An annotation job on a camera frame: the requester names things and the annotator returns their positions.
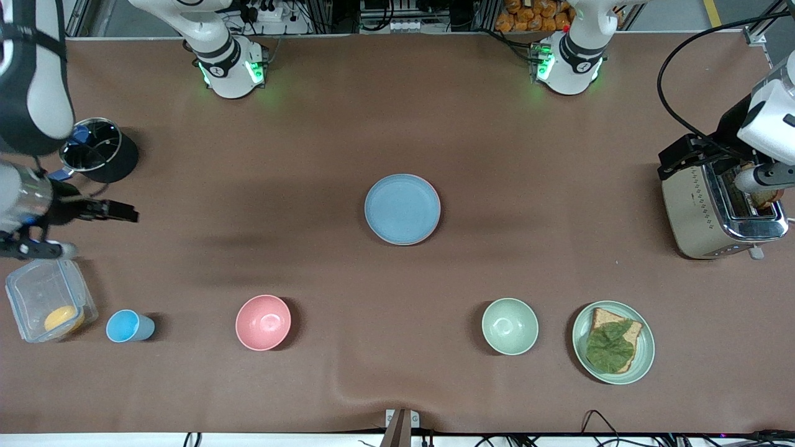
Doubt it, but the black utensil holder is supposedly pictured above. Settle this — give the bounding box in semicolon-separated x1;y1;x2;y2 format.
60;117;140;184

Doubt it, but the blue plate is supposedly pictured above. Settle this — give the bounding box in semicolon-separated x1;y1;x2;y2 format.
365;174;440;245

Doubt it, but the beige chrome toaster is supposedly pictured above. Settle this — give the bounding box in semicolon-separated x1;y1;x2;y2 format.
661;160;789;261

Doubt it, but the green lettuce leaf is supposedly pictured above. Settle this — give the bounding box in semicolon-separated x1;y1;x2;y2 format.
586;320;635;374

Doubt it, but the toasted bread slice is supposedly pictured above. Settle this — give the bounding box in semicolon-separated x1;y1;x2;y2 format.
742;163;784;209

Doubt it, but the aluminium frame post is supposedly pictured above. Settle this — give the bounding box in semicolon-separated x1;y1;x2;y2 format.
65;0;100;37

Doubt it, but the green bowl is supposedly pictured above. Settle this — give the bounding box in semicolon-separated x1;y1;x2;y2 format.
482;298;539;356

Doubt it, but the brown bread slice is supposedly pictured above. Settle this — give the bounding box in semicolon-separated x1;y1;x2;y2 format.
587;307;643;373

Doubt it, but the pink bowl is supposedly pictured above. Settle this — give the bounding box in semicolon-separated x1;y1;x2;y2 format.
235;294;292;351

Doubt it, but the orange snack bag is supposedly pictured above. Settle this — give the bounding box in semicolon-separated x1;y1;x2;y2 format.
496;0;572;33

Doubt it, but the orange round food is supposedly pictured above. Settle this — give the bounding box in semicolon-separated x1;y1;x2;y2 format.
43;305;84;333

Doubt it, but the green plate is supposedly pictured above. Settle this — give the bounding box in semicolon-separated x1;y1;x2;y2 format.
572;300;655;385

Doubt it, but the thin black cable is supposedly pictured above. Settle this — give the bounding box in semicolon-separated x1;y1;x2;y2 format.
581;410;622;447

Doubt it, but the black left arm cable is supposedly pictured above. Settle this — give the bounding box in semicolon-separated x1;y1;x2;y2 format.
656;11;795;159

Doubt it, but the blue cup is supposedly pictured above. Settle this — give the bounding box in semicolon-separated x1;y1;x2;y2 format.
106;309;156;343

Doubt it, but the clear plastic container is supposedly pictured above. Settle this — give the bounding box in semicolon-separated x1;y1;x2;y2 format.
5;258;99;343

